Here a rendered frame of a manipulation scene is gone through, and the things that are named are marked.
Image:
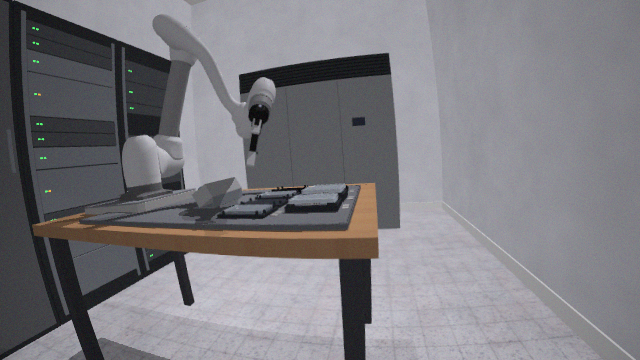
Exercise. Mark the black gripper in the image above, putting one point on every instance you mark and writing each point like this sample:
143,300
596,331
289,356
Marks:
259,110

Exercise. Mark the white button panel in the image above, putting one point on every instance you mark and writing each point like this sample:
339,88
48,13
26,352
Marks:
218,193

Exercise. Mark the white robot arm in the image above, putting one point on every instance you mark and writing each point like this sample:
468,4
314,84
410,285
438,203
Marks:
145,160

